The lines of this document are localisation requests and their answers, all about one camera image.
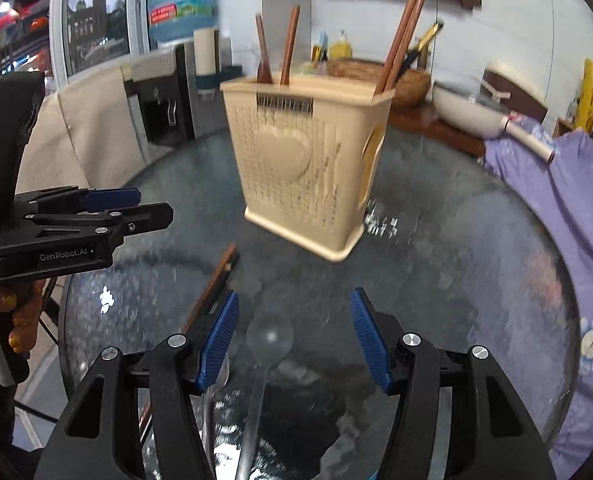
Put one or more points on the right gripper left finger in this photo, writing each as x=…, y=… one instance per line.
x=97, y=435

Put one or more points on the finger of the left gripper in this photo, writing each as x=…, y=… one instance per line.
x=115, y=224
x=91, y=199

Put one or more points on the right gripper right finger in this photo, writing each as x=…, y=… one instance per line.
x=458, y=406

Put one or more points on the brown wooden chopstick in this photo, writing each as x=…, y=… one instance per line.
x=289, y=46
x=407, y=36
x=216, y=284
x=393, y=48

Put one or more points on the clear plastic spoon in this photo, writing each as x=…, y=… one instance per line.
x=270, y=338

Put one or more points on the black gold-banded chopstick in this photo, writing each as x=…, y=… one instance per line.
x=425, y=40

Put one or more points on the orange gloved left hand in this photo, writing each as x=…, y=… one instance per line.
x=24, y=303

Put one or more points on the beige cloth cover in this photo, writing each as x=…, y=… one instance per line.
x=84, y=136

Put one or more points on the white water dispenser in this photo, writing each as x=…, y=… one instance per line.
x=165, y=105

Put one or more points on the paper cup stack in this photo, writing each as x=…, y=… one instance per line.
x=206, y=51

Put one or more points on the cream plastic utensil holder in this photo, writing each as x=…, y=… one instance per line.
x=307, y=154

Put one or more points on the purple floral cloth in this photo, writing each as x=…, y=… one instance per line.
x=561, y=194

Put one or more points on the yellow soap bottle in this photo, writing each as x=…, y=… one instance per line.
x=341, y=48

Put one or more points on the white frying pan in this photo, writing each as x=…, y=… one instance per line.
x=483, y=118

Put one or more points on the yellow rolled mat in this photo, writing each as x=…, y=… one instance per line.
x=584, y=113

